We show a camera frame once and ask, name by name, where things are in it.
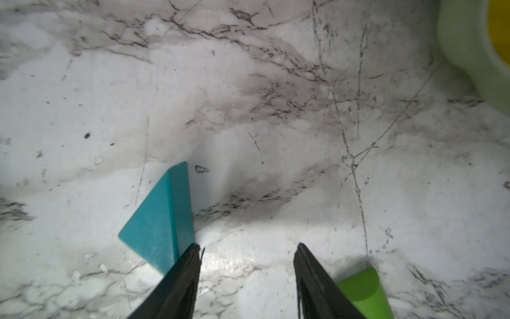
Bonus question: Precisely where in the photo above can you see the green cube block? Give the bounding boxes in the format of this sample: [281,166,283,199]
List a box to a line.
[337,267,394,319]

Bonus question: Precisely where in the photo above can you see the teal triangle block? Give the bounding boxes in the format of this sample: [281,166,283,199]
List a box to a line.
[119,162,195,275]

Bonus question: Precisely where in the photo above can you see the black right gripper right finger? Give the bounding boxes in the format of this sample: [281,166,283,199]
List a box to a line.
[294,243,365,319]

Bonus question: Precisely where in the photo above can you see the green glass plate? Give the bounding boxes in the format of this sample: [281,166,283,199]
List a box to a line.
[437,1,509,115]

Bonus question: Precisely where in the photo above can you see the yellow banana toy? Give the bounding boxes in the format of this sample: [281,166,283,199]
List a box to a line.
[487,0,510,65]

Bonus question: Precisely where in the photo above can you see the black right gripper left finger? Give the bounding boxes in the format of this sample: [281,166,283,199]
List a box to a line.
[129,243,201,319]

